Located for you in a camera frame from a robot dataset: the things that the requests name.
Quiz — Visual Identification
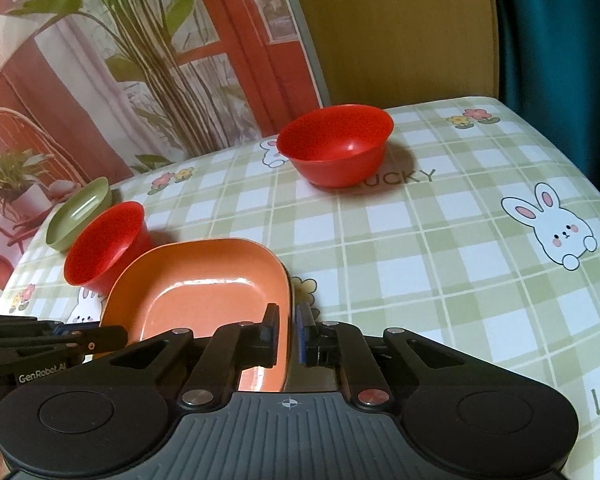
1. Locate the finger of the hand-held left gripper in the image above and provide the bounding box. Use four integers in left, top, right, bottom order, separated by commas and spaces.
55, 323, 129, 361

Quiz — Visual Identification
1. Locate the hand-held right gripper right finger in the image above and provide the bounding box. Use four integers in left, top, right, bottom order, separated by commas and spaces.
294, 302, 476, 407

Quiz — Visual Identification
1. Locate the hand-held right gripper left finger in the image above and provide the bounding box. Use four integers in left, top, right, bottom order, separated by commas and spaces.
109, 304, 281, 408

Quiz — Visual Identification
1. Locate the orange plate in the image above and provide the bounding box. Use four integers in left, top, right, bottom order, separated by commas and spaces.
100, 238, 294, 394

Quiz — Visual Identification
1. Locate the red bowl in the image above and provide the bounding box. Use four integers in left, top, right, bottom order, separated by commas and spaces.
277, 104, 395, 189
63, 201, 154, 294

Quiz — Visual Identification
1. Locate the green plate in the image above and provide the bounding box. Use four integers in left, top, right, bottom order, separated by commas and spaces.
46, 176, 113, 252

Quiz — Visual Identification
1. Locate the green checked bunny tablecloth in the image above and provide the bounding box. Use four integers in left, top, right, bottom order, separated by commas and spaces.
0, 94, 600, 480

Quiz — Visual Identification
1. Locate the yellow wooden board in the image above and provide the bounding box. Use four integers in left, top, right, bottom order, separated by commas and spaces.
282, 0, 501, 111

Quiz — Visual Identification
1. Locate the teal curtain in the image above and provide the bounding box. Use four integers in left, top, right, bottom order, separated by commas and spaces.
490, 0, 600, 198

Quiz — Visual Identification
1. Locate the printed wall backdrop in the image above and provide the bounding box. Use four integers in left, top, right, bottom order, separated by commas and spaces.
0, 0, 331, 306

